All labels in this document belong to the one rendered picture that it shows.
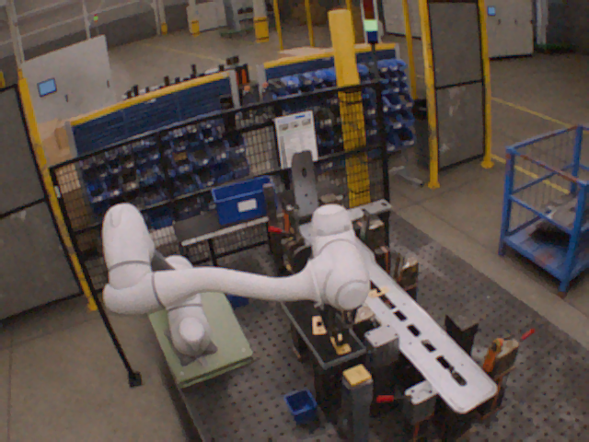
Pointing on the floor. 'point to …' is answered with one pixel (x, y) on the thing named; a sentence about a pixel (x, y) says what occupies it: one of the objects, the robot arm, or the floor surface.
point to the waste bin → (421, 131)
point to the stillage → (577, 256)
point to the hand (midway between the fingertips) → (340, 334)
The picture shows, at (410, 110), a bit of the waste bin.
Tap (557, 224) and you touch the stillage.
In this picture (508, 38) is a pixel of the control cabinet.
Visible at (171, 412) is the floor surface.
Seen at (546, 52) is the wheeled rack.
